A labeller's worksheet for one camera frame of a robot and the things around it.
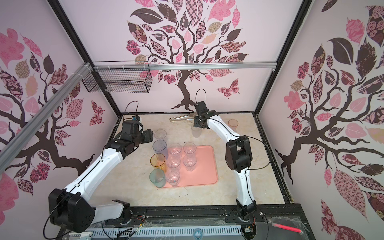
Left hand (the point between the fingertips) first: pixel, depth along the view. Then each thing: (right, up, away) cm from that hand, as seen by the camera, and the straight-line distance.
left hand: (148, 135), depth 82 cm
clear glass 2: (+13, -25, +4) cm, 29 cm away
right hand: (+30, +9, +14) cm, 34 cm away
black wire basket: (-22, +37, +12) cm, 45 cm away
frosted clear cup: (+28, +1, +24) cm, 37 cm away
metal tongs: (+22, +12, +35) cm, 43 cm away
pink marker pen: (+71, -44, -13) cm, 84 cm away
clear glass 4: (+2, -1, +20) cm, 20 cm away
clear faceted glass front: (+13, -19, +8) cm, 24 cm away
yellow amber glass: (+5, -16, +5) cm, 17 cm away
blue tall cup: (+5, -8, +8) cm, 12 cm away
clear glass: (+13, -11, +12) cm, 21 cm away
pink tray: (+33, -24, +6) cm, 41 cm away
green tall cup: (+5, -24, +1) cm, 25 cm away
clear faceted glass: (+23, -10, +13) cm, 28 cm away
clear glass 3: (+23, -18, +9) cm, 31 cm away
